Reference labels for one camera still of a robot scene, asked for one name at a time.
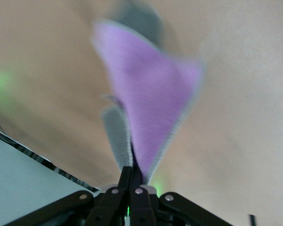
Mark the grey microfibre towel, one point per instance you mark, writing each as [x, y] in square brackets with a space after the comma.
[151, 94]

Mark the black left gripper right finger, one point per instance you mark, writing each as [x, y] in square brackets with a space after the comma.
[143, 207]

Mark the brown table mat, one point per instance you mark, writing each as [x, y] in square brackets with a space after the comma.
[238, 117]

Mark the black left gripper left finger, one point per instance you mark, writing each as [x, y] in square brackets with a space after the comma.
[113, 204]

